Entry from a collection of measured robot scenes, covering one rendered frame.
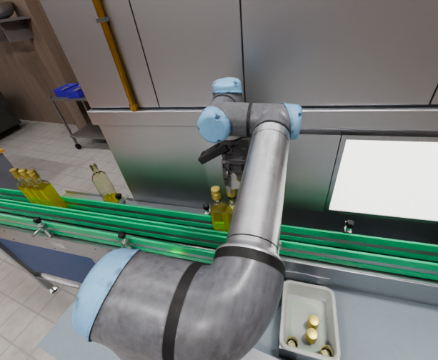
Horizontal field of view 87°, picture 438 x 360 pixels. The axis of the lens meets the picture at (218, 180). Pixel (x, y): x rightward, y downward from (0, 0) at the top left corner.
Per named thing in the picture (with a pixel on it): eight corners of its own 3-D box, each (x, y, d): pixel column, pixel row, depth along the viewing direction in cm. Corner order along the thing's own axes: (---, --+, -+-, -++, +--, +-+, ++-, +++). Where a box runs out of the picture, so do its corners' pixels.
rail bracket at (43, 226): (57, 235, 113) (41, 216, 105) (45, 248, 108) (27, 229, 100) (51, 234, 115) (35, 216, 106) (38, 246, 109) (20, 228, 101)
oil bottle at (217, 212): (231, 233, 101) (226, 198, 88) (228, 243, 97) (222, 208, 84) (219, 231, 103) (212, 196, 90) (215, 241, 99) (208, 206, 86)
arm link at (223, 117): (244, 113, 46) (253, 93, 54) (191, 112, 48) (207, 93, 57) (244, 148, 50) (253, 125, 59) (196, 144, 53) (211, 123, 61)
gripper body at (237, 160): (248, 177, 71) (246, 142, 63) (221, 175, 73) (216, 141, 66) (251, 163, 76) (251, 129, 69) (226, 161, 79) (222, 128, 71)
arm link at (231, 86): (205, 86, 56) (215, 76, 62) (211, 128, 62) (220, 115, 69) (237, 86, 53) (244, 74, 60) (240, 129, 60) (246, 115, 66)
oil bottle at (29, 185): (62, 208, 129) (31, 166, 111) (54, 215, 125) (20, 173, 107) (54, 206, 131) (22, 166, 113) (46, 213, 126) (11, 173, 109)
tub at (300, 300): (329, 299, 88) (334, 288, 82) (336, 372, 71) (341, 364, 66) (282, 289, 92) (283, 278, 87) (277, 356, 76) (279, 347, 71)
